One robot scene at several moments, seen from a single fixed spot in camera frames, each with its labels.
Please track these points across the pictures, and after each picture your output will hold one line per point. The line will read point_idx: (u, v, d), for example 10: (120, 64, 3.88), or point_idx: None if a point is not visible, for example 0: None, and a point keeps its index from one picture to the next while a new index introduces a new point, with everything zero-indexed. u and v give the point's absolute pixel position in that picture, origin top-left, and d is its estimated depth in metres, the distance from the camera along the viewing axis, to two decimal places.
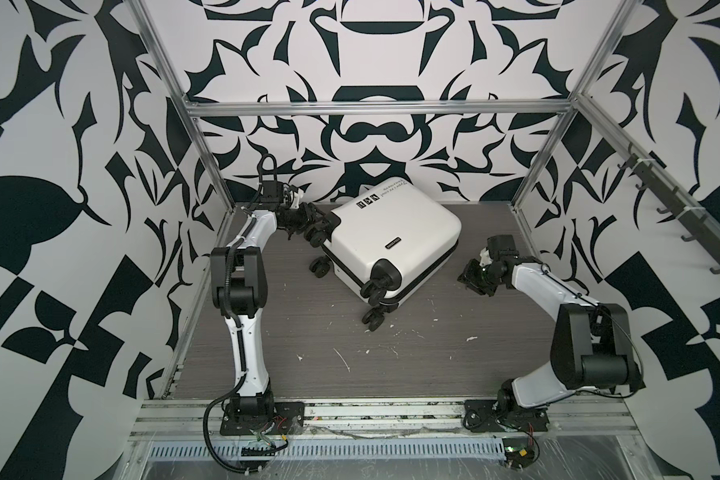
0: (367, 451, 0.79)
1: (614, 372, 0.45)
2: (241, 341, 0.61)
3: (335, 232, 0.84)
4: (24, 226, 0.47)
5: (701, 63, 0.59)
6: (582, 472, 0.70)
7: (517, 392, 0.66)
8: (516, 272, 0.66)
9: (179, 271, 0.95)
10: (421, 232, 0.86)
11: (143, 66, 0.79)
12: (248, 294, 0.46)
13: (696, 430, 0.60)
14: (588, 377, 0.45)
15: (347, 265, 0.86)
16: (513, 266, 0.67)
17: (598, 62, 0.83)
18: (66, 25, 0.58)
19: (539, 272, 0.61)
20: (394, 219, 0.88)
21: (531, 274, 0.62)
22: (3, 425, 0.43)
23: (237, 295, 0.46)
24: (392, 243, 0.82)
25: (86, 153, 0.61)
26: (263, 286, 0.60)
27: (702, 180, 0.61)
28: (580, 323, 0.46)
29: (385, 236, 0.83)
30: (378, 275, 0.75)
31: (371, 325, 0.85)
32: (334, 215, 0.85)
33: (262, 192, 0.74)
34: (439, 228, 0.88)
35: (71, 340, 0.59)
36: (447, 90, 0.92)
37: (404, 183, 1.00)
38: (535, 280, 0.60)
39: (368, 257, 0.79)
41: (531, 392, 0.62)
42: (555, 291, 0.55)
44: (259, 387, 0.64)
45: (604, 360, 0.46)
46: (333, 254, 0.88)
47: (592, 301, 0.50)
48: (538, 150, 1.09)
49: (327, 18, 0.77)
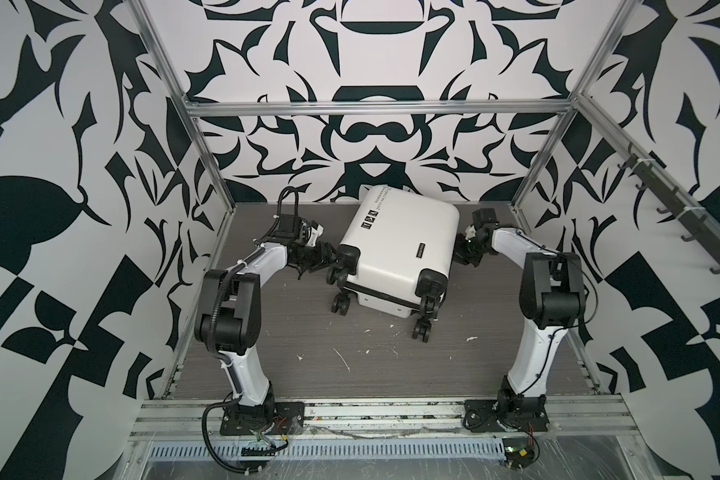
0: (367, 451, 0.79)
1: (569, 307, 0.54)
2: (233, 373, 0.57)
3: (361, 257, 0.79)
4: (24, 226, 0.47)
5: (701, 63, 0.59)
6: (581, 472, 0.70)
7: (513, 383, 0.68)
8: (494, 236, 0.75)
9: (180, 271, 0.95)
10: (428, 229, 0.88)
11: (143, 66, 0.79)
12: (237, 328, 0.49)
13: (696, 430, 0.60)
14: (547, 310, 0.54)
15: (385, 291, 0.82)
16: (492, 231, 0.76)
17: (598, 62, 0.83)
18: (66, 25, 0.58)
19: (514, 233, 0.70)
20: (400, 223, 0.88)
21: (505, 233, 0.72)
22: (4, 424, 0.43)
23: (224, 328, 0.49)
24: (420, 251, 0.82)
25: (87, 153, 0.61)
26: (254, 321, 0.51)
27: (702, 180, 0.61)
28: (542, 267, 0.55)
29: (409, 247, 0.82)
30: (425, 289, 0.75)
31: (423, 337, 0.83)
32: (351, 247, 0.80)
33: (278, 227, 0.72)
34: (441, 219, 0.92)
35: (71, 340, 0.59)
36: (446, 90, 0.92)
37: (388, 190, 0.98)
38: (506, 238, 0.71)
39: (409, 272, 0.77)
41: (520, 373, 0.66)
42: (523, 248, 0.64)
44: (256, 400, 0.63)
45: (561, 295, 0.55)
46: (359, 286, 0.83)
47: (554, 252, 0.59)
48: (538, 150, 1.09)
49: (327, 18, 0.77)
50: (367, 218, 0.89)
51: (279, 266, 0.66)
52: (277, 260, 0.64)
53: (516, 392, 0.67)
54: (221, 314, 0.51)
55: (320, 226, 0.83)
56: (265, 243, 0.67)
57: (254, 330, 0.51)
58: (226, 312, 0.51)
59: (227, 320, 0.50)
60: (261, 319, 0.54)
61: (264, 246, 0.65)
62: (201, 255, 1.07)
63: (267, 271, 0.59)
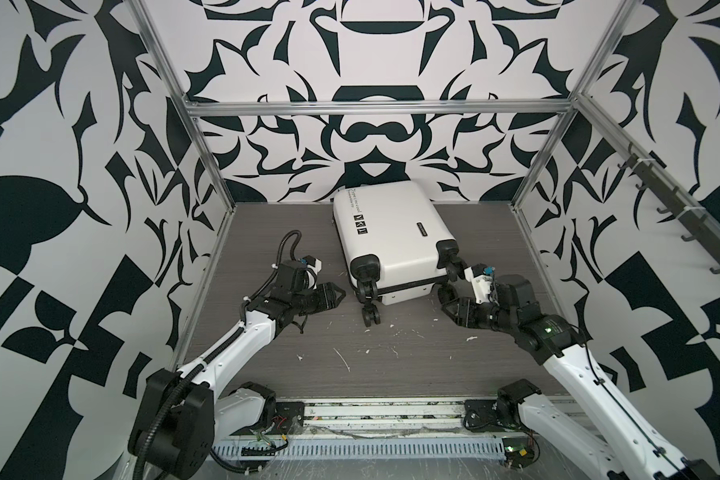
0: (367, 451, 0.79)
1: None
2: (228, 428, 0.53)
3: (382, 260, 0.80)
4: (25, 226, 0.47)
5: (701, 63, 0.59)
6: (582, 472, 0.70)
7: (523, 410, 0.64)
8: (558, 361, 0.50)
9: (180, 271, 0.95)
10: (403, 222, 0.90)
11: (143, 66, 0.79)
12: (174, 449, 0.39)
13: (695, 430, 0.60)
14: None
15: (413, 279, 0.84)
16: (554, 352, 0.50)
17: (598, 62, 0.83)
18: (66, 25, 0.58)
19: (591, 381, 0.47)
20: (382, 219, 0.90)
21: (578, 376, 0.48)
22: (4, 423, 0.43)
23: (157, 448, 0.40)
24: (424, 229, 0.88)
25: (87, 154, 0.61)
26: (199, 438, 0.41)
27: (702, 180, 0.61)
28: None
29: (411, 229, 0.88)
30: (445, 259, 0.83)
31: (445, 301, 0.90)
32: (364, 257, 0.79)
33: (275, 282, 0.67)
34: (416, 207, 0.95)
35: (71, 340, 0.59)
36: (447, 90, 0.92)
37: (354, 190, 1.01)
38: (580, 388, 0.48)
39: (425, 253, 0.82)
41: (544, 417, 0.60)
42: (622, 431, 0.43)
44: (253, 419, 0.62)
45: None
46: (386, 288, 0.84)
47: (677, 461, 0.40)
48: (538, 150, 1.09)
49: (327, 18, 0.77)
50: (357, 226, 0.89)
51: (260, 346, 0.55)
52: (258, 341, 0.54)
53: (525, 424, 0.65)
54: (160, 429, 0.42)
55: (317, 263, 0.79)
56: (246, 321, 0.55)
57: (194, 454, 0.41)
58: (170, 424, 0.43)
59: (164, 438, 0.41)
60: (207, 434, 0.43)
61: (246, 327, 0.54)
62: (201, 255, 1.07)
63: (240, 358, 0.50)
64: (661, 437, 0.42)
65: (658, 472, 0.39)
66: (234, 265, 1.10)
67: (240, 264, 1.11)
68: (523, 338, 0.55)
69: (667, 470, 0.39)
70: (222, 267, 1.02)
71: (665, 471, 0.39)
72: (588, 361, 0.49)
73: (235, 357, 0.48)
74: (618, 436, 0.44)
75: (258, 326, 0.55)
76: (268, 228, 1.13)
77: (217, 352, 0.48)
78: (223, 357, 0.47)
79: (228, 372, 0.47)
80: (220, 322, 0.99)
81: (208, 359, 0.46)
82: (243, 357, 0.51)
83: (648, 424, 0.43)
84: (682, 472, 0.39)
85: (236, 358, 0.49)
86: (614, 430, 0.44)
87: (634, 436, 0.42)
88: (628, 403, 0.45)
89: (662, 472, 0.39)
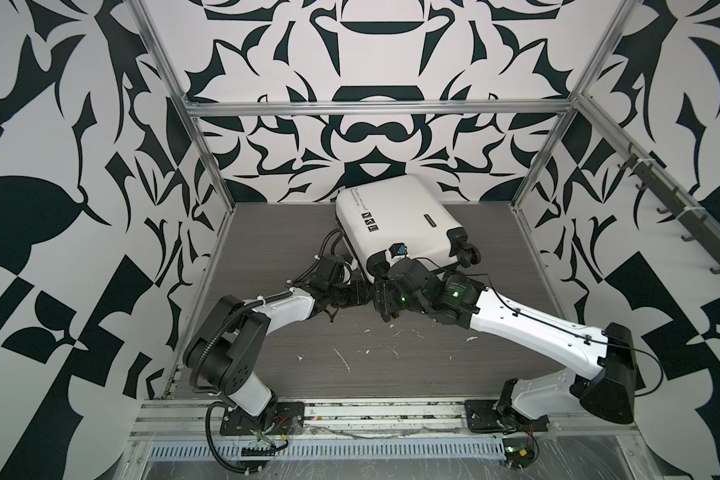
0: (367, 451, 0.79)
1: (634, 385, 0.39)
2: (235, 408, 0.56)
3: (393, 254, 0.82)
4: (24, 227, 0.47)
5: (702, 63, 0.59)
6: (582, 472, 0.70)
7: (520, 409, 0.63)
8: (479, 317, 0.49)
9: (180, 271, 0.95)
10: (402, 221, 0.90)
11: (143, 66, 0.79)
12: (221, 367, 0.44)
13: (697, 431, 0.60)
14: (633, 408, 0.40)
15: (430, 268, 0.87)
16: (469, 312, 0.49)
17: (598, 62, 0.83)
18: (66, 25, 0.58)
19: (511, 314, 0.48)
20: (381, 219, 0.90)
21: (500, 318, 0.48)
22: (4, 424, 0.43)
23: (208, 365, 0.45)
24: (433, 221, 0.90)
25: (86, 154, 0.61)
26: (241, 365, 0.45)
27: (702, 180, 0.61)
28: (626, 377, 0.39)
29: (421, 222, 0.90)
30: (456, 247, 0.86)
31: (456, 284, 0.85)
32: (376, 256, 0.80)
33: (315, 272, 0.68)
34: (416, 206, 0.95)
35: (71, 340, 0.59)
36: (447, 90, 0.92)
37: (357, 190, 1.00)
38: (506, 327, 0.48)
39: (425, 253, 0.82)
41: (530, 401, 0.61)
42: (561, 344, 0.44)
44: (257, 411, 0.62)
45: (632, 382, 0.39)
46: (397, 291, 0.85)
47: (599, 338, 0.43)
48: (538, 150, 1.09)
49: (327, 18, 0.77)
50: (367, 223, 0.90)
51: (299, 315, 0.62)
52: (300, 310, 0.61)
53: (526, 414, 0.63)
54: (216, 345, 0.47)
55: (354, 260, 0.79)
56: (293, 289, 0.63)
57: (238, 377, 0.46)
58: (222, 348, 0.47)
59: (216, 357, 0.45)
60: (250, 365, 0.48)
61: (292, 292, 0.61)
62: (201, 255, 1.07)
63: (287, 316, 0.57)
64: (578, 327, 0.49)
65: (598, 358, 0.42)
66: (234, 265, 1.10)
67: (241, 264, 1.11)
68: (443, 313, 0.52)
69: (601, 351, 0.42)
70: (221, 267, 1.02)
71: (601, 355, 0.42)
72: (500, 300, 0.50)
73: (283, 311, 0.55)
74: (558, 349, 0.44)
75: (300, 302, 0.60)
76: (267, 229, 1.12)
77: (272, 297, 0.56)
78: (275, 305, 0.54)
79: (275, 319, 0.53)
80: None
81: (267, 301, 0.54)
82: (287, 315, 0.57)
83: (563, 321, 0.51)
84: (609, 344, 0.43)
85: (284, 312, 0.55)
86: (551, 346, 0.45)
87: (567, 341, 0.44)
88: (540, 314, 0.47)
89: (602, 357, 0.42)
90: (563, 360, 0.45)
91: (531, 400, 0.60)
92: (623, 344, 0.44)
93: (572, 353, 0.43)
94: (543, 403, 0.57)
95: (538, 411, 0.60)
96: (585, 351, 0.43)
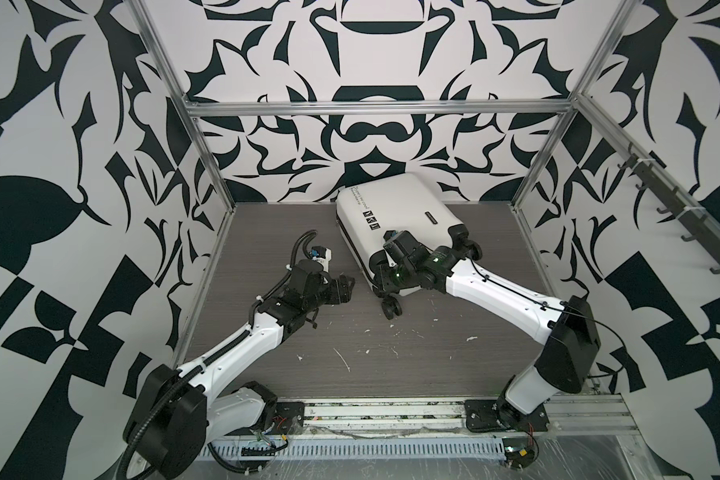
0: (367, 451, 0.79)
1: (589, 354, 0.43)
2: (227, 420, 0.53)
3: None
4: (24, 227, 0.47)
5: (702, 63, 0.59)
6: (581, 472, 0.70)
7: (514, 403, 0.64)
8: (452, 281, 0.55)
9: (180, 271, 0.95)
10: (402, 221, 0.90)
11: (143, 66, 0.79)
12: (162, 447, 0.39)
13: (697, 431, 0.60)
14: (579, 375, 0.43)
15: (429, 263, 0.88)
16: (445, 275, 0.55)
17: (598, 62, 0.83)
18: (66, 25, 0.58)
19: (480, 279, 0.53)
20: (382, 218, 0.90)
21: (473, 282, 0.53)
22: (4, 425, 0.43)
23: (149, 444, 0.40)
24: (433, 219, 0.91)
25: (86, 153, 0.61)
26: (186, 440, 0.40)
27: (702, 180, 0.61)
28: (572, 341, 0.42)
29: (422, 221, 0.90)
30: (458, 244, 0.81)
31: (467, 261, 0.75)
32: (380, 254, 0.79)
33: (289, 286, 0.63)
34: (416, 205, 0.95)
35: (71, 340, 0.59)
36: (447, 90, 0.92)
37: (358, 190, 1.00)
38: (476, 291, 0.53)
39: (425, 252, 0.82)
41: (520, 394, 0.62)
42: (517, 305, 0.48)
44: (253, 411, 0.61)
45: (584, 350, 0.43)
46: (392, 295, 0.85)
47: (555, 304, 0.47)
48: (538, 150, 1.09)
49: (327, 18, 0.77)
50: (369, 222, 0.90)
51: (266, 351, 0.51)
52: (264, 346, 0.54)
53: (520, 409, 0.64)
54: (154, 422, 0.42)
55: (327, 250, 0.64)
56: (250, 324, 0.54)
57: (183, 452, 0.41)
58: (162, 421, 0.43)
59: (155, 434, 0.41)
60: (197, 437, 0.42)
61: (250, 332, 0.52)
62: (201, 255, 1.07)
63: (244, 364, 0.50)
64: (539, 294, 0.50)
65: (549, 321, 0.45)
66: (234, 265, 1.10)
67: (241, 264, 1.11)
68: (422, 277, 0.58)
69: (554, 316, 0.46)
70: (222, 267, 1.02)
71: (553, 318, 0.45)
72: (475, 266, 0.55)
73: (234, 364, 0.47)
74: (515, 311, 0.49)
75: (261, 334, 0.53)
76: (268, 229, 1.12)
77: (217, 354, 0.47)
78: (223, 361, 0.47)
79: (229, 375, 0.47)
80: (221, 322, 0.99)
81: (208, 361, 0.46)
82: (248, 360, 0.51)
83: (528, 289, 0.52)
84: (563, 310, 0.46)
85: (236, 364, 0.48)
86: (510, 308, 0.49)
87: (524, 305, 0.48)
88: (509, 282, 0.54)
89: (553, 320, 0.45)
90: (519, 323, 0.50)
91: (520, 392, 0.62)
92: (579, 311, 0.45)
93: (527, 315, 0.47)
94: (533, 394, 0.58)
95: (530, 403, 0.61)
96: (538, 314, 0.47)
